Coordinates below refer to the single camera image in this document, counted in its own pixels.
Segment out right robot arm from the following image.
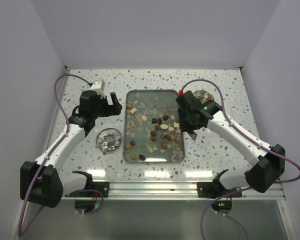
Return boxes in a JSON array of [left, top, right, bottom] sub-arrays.
[[176, 91, 286, 199]]

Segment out milk rectangular chocolate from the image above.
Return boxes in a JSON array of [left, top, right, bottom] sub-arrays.
[[163, 134, 172, 141]]

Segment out dark ridged square chocolate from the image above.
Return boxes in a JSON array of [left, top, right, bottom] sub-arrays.
[[151, 118, 157, 124]]

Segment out milk round chocolate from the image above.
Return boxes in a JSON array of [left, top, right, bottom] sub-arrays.
[[161, 140, 167, 149]]

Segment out metal serving tongs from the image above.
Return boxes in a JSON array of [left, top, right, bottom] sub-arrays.
[[187, 130, 197, 141]]

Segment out white oval chocolate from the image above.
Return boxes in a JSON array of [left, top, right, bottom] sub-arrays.
[[160, 124, 169, 130]]

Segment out white rectangular chocolate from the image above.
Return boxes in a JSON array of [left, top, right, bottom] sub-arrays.
[[130, 108, 137, 115]]

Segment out floral blue serving tray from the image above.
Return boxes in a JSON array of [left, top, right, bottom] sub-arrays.
[[123, 89, 185, 164]]

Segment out red emergency button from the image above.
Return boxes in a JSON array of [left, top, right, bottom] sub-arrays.
[[178, 90, 184, 97]]

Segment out white square chocolate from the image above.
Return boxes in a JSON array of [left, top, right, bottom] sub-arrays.
[[173, 122, 180, 129]]

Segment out round tin container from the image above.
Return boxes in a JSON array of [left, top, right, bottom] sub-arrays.
[[193, 90, 214, 103]]

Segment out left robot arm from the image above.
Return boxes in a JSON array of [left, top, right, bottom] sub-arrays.
[[20, 90, 123, 208]]

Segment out dark ridged oval chocolate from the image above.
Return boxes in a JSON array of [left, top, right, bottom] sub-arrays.
[[138, 154, 146, 161]]

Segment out dark domed chocolate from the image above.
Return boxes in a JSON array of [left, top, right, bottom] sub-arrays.
[[162, 115, 169, 121]]

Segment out silver embossed tin lid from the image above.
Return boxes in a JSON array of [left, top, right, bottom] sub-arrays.
[[96, 128, 123, 153]]

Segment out aluminium frame rail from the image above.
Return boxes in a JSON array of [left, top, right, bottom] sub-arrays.
[[64, 178, 283, 200]]

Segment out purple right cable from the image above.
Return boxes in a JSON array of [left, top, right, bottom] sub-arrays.
[[182, 79, 300, 240]]

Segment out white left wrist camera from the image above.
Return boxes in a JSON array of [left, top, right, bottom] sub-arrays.
[[89, 79, 106, 99]]

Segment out dark cube chocolate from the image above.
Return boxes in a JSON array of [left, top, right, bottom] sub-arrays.
[[150, 130, 157, 137]]

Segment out purple cable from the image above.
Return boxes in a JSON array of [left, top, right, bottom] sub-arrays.
[[182, 79, 300, 240], [16, 74, 104, 238]]

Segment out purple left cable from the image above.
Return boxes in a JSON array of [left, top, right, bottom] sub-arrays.
[[16, 74, 104, 238]]

